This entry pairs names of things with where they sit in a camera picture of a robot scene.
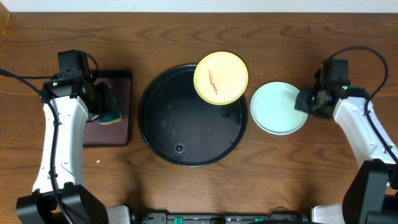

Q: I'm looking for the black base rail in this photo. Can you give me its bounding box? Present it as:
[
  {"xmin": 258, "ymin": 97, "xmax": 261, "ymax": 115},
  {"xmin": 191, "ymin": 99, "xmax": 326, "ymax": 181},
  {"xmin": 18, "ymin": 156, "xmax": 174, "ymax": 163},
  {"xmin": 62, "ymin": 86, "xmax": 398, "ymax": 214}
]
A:
[{"xmin": 130, "ymin": 207, "xmax": 312, "ymax": 224}]

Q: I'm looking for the light green plate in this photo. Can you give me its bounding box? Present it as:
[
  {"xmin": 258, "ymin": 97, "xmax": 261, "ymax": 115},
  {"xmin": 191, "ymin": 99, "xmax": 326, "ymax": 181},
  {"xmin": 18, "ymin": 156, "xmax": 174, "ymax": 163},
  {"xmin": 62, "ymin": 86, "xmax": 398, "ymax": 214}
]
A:
[{"xmin": 250, "ymin": 82, "xmax": 308, "ymax": 135}]

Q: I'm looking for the round black tray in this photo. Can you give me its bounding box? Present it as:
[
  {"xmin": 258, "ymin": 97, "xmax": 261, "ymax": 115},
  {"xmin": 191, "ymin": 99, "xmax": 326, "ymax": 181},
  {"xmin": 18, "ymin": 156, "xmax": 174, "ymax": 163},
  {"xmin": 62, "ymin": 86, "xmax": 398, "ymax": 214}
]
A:
[{"xmin": 137, "ymin": 64, "xmax": 248, "ymax": 167}]

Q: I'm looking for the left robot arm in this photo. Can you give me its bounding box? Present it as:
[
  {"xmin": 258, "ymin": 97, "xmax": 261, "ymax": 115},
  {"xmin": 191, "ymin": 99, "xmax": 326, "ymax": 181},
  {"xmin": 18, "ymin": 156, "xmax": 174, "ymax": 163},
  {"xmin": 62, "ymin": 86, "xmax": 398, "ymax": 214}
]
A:
[{"xmin": 16, "ymin": 78, "xmax": 129, "ymax": 223}]

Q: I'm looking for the yellow plate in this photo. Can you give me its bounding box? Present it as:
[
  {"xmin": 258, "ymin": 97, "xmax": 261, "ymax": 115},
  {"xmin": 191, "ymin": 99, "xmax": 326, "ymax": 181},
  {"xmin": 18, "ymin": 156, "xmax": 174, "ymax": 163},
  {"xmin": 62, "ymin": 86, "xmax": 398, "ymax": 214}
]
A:
[{"xmin": 193, "ymin": 52, "xmax": 249, "ymax": 105}]

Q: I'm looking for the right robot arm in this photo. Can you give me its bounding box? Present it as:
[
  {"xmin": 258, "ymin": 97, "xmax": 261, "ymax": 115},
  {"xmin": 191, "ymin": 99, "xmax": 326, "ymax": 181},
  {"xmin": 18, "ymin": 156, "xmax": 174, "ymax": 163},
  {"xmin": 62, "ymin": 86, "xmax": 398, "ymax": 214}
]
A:
[{"xmin": 295, "ymin": 86, "xmax": 397, "ymax": 223}]

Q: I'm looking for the rectangular black tray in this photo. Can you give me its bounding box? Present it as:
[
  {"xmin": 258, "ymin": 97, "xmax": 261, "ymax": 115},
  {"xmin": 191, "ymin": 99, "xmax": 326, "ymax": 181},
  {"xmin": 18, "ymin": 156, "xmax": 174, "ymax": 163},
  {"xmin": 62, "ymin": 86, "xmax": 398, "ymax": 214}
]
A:
[{"xmin": 83, "ymin": 70, "xmax": 132, "ymax": 147}]

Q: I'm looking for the green yellow sponge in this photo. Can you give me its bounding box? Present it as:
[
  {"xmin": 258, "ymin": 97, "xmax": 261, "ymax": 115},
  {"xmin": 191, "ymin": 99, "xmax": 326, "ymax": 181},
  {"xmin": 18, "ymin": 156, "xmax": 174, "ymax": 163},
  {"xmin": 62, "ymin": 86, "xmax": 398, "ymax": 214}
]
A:
[{"xmin": 98, "ymin": 108, "xmax": 121, "ymax": 125}]

